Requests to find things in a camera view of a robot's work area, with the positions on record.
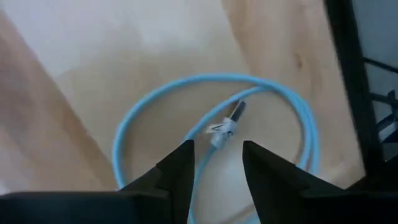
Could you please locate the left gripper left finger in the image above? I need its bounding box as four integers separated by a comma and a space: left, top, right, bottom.
119, 139, 196, 224

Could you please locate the light blue USB cable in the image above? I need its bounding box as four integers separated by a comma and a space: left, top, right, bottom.
111, 73, 321, 224

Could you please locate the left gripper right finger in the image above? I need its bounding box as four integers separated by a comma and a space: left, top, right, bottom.
242, 140, 343, 224

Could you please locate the black aluminium table frame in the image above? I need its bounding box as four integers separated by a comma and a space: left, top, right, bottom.
322, 0, 398, 195

